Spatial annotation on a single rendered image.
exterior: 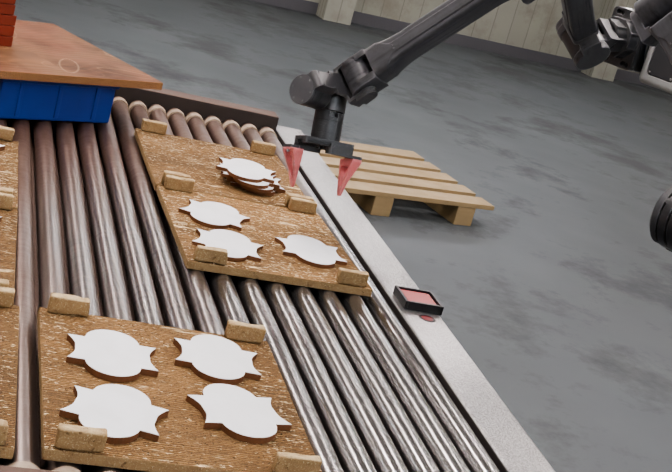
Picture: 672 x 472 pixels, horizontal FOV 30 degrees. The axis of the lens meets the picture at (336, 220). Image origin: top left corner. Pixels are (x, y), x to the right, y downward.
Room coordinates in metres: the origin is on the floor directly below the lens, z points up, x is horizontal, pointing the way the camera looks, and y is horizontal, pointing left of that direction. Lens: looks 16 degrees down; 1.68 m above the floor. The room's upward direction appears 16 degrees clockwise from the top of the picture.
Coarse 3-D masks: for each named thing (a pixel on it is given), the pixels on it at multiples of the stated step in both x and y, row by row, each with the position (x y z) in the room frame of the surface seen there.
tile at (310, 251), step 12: (276, 240) 2.29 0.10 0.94; (288, 240) 2.29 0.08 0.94; (300, 240) 2.32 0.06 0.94; (312, 240) 2.34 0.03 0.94; (288, 252) 2.23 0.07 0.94; (300, 252) 2.24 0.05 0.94; (312, 252) 2.26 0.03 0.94; (324, 252) 2.28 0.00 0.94; (312, 264) 2.21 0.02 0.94; (324, 264) 2.21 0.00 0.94
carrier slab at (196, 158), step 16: (144, 144) 2.71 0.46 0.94; (160, 144) 2.75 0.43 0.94; (176, 144) 2.79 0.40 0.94; (192, 144) 2.83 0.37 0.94; (208, 144) 2.87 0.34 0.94; (144, 160) 2.63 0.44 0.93; (160, 160) 2.62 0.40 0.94; (176, 160) 2.66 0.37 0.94; (192, 160) 2.69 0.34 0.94; (208, 160) 2.73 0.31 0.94; (256, 160) 2.85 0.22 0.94; (272, 160) 2.89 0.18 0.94; (160, 176) 2.51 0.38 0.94; (192, 176) 2.57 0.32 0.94; (208, 176) 2.60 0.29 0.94; (288, 176) 2.79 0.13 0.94; (208, 192) 2.49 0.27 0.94; (224, 192) 2.52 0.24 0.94; (240, 192) 2.55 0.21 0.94; (288, 192) 2.66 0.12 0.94
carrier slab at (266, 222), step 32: (160, 192) 2.40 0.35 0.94; (192, 192) 2.46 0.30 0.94; (192, 224) 2.26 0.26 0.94; (256, 224) 2.36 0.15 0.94; (288, 224) 2.42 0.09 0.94; (320, 224) 2.48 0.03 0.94; (192, 256) 2.08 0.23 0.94; (288, 256) 2.23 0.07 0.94; (320, 288) 2.14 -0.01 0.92; (352, 288) 2.16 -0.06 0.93
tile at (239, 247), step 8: (200, 232) 2.20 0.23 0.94; (208, 232) 2.21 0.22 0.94; (216, 232) 2.22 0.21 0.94; (224, 232) 2.24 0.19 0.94; (232, 232) 2.25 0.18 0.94; (192, 240) 2.14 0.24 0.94; (200, 240) 2.15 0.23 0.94; (208, 240) 2.16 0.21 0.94; (216, 240) 2.18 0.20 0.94; (224, 240) 2.19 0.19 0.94; (232, 240) 2.20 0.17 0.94; (240, 240) 2.22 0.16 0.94; (248, 240) 2.23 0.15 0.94; (224, 248) 2.15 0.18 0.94; (232, 248) 2.16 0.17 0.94; (240, 248) 2.17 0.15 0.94; (248, 248) 2.18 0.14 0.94; (256, 248) 2.20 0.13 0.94; (232, 256) 2.12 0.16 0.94; (240, 256) 2.13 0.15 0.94; (248, 256) 2.15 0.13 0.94; (256, 256) 2.15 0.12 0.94
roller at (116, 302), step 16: (80, 128) 2.78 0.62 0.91; (80, 144) 2.68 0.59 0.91; (96, 144) 2.68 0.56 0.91; (96, 160) 2.55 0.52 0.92; (96, 176) 2.44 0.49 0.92; (96, 192) 2.34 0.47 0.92; (96, 208) 2.25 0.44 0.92; (96, 224) 2.17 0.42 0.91; (112, 224) 2.19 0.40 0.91; (96, 240) 2.10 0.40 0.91; (112, 240) 2.10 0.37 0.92; (96, 256) 2.04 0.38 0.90; (112, 256) 2.02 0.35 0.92; (112, 272) 1.94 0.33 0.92; (112, 288) 1.88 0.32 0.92; (112, 304) 1.82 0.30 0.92; (128, 304) 1.85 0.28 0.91
